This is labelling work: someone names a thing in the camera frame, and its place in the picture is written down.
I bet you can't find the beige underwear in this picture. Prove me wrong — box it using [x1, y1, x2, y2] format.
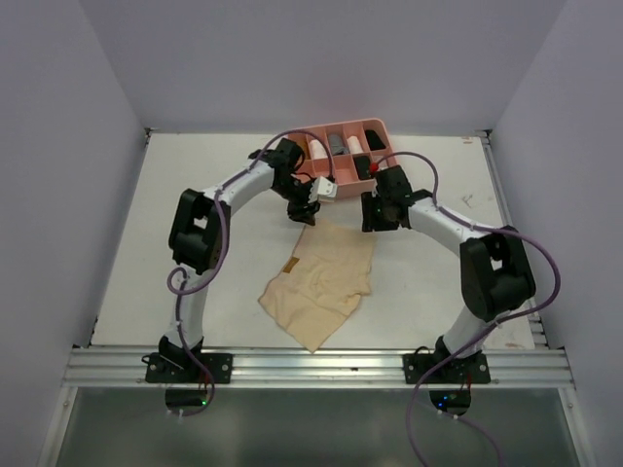
[258, 220, 377, 353]

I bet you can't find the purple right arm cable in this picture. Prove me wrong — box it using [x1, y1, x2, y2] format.
[374, 151, 562, 467]

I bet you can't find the pink divided organizer tray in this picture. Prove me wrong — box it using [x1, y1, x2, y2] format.
[287, 118, 397, 199]

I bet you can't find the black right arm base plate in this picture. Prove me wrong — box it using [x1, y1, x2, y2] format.
[402, 344, 492, 385]

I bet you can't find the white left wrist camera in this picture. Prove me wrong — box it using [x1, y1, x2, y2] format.
[309, 176, 338, 203]

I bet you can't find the black rolled underwear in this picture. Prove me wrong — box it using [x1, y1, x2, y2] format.
[364, 129, 386, 152]

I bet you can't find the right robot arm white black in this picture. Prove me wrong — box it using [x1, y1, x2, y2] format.
[361, 163, 535, 382]

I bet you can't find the black underwear orange trim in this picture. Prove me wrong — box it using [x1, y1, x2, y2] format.
[352, 155, 373, 180]

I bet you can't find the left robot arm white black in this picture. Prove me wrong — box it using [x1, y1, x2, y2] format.
[158, 132, 334, 382]

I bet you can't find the grey rolled underwear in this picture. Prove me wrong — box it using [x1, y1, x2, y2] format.
[327, 133, 349, 156]

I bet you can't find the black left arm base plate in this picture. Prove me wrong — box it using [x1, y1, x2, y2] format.
[141, 352, 234, 384]

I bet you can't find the aluminium table frame rail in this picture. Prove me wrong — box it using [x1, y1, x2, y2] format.
[62, 126, 575, 390]

